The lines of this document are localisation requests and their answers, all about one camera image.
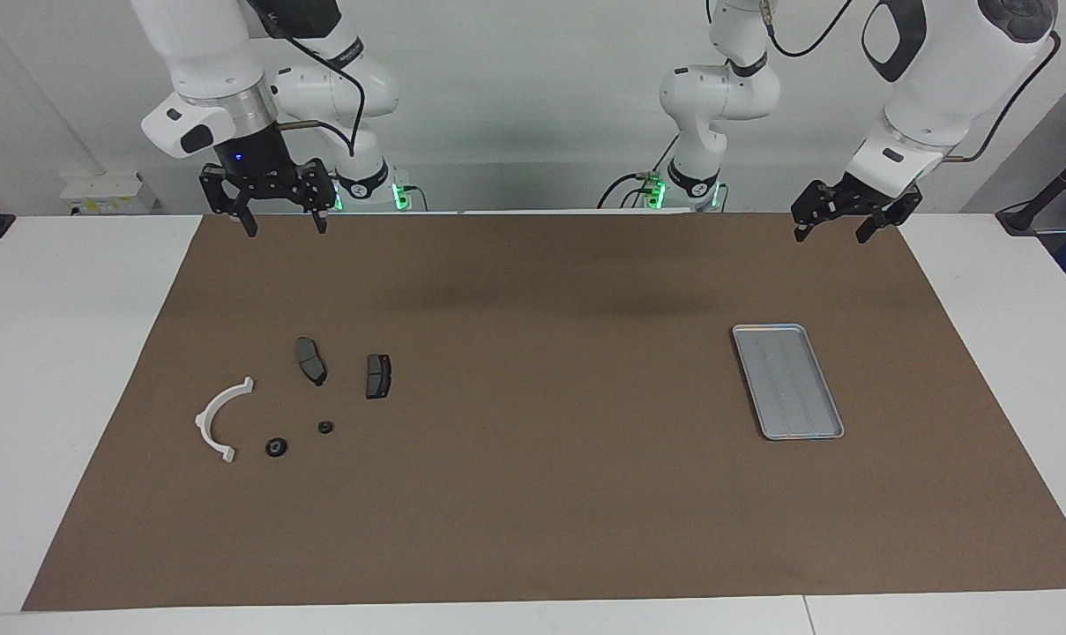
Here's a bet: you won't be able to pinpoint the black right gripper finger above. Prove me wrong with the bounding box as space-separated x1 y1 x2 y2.
299 160 336 235
199 166 258 237

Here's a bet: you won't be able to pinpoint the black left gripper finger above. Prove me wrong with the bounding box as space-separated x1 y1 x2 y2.
855 187 923 244
791 181 838 243

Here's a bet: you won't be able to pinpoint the silver metal tray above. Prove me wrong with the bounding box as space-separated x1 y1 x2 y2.
732 323 846 441

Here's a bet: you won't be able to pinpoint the white power strip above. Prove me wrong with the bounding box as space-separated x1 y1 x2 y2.
60 172 159 217

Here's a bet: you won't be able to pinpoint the black angled stand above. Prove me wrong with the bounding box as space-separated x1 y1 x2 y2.
995 141 1066 235

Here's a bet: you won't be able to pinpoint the dark curved brake pad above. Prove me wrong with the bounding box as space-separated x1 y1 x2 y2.
294 336 329 387

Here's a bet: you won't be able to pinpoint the brown table mat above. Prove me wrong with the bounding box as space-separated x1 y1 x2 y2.
21 212 1066 612

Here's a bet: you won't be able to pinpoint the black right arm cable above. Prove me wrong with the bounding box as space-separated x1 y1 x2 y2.
272 26 366 160

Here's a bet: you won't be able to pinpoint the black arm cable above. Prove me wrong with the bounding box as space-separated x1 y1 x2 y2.
272 26 366 160
762 0 1062 164

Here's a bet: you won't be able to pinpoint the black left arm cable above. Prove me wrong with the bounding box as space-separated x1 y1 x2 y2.
762 0 1062 164

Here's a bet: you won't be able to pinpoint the black left base cables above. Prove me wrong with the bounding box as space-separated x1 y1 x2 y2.
597 132 680 210

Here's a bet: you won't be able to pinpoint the white curved plastic bracket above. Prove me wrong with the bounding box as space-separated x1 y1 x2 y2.
194 377 256 464

